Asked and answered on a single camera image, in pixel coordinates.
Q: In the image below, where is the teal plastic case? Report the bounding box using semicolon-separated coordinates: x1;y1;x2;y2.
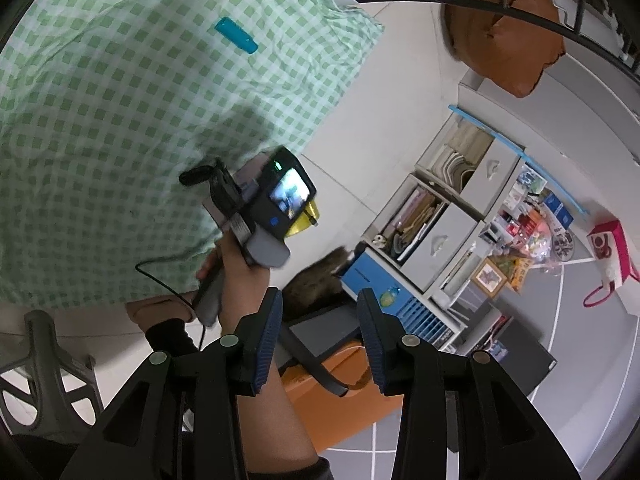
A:
214;16;258;54

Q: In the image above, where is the pink white gift bag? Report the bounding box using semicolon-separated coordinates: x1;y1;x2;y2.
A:
582;218;639;316

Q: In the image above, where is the green checkered cloth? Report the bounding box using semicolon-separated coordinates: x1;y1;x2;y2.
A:
1;0;383;309

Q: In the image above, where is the white nightstand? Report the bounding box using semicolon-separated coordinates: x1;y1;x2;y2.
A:
362;174;482;292
416;113;520;218

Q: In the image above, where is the framed picture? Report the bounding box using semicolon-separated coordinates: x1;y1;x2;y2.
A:
471;258;508;298

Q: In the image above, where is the right white nightstand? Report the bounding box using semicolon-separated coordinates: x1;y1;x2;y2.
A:
362;174;482;292

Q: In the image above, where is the yellow tape roll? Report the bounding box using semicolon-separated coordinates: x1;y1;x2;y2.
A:
285;200;320;237

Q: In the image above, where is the blue white air cooler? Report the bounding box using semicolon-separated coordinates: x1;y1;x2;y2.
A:
341;248;462;351

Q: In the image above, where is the brown bean bag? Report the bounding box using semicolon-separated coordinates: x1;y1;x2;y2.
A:
442;0;565;99

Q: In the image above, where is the grey plastic stool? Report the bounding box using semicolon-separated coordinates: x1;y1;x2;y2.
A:
1;310;103;444

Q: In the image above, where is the left white nightstand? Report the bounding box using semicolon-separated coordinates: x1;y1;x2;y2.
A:
416;113;520;218

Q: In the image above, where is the grey cardboard box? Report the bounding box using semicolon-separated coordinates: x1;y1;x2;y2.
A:
202;152;269;229

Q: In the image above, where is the brown furry cloth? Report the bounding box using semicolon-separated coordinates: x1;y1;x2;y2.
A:
282;246;349;313

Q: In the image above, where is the person right hand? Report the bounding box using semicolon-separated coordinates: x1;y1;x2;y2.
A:
195;231;270;335

